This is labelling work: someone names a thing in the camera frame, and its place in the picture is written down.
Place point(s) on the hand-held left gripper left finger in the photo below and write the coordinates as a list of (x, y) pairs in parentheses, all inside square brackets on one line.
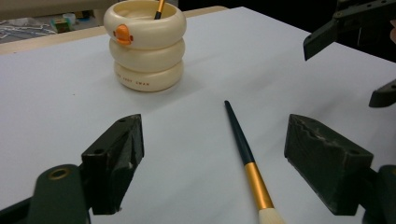
[(115, 161)]

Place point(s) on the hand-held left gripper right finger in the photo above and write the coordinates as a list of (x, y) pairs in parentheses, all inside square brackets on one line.
[(327, 165)]

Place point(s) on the cream ringed brush holder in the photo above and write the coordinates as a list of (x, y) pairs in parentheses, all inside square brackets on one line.
[(146, 62)]

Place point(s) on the white table mat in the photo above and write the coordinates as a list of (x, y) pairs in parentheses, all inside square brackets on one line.
[(62, 102)]

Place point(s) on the small green box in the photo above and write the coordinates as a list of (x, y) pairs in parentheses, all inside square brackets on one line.
[(60, 25)]

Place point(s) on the small white container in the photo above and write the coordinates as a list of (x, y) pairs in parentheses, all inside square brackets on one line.
[(70, 18)]

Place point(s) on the wooden shelf frame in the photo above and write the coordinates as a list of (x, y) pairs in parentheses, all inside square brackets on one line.
[(46, 7)]

